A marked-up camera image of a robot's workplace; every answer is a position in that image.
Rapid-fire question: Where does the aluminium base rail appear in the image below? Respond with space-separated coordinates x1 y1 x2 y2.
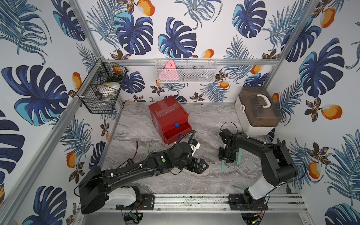
77 193 308 213

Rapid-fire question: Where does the red three-drawer box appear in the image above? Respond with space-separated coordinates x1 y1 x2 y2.
149 96 193 145

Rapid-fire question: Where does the clear mesh wall shelf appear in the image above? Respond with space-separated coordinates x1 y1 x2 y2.
155 59 218 83

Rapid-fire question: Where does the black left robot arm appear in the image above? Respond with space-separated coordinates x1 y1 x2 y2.
78 142 209 215

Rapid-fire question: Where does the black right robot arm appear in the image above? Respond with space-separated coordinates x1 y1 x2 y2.
218 128 298 208

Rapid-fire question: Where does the black wire basket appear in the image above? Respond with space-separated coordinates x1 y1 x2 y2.
76 59 128 114

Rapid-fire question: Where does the pink triangle object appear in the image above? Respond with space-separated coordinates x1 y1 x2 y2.
158 60 179 82

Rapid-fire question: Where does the white object in basket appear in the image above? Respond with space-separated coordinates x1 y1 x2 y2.
96 82 120 98

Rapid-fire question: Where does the brown lidded storage box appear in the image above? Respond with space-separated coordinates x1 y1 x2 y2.
235 86 282 136

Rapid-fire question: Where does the green fruit knife left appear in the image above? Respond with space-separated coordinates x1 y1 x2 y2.
146 143 150 155

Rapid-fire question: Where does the teal fruit knife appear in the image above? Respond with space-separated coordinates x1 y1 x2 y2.
237 149 242 165
221 160 226 173

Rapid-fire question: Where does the left yellow connector board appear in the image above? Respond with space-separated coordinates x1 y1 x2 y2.
117 158 134 169

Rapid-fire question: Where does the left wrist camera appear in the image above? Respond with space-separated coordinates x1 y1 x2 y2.
189 139 201 156

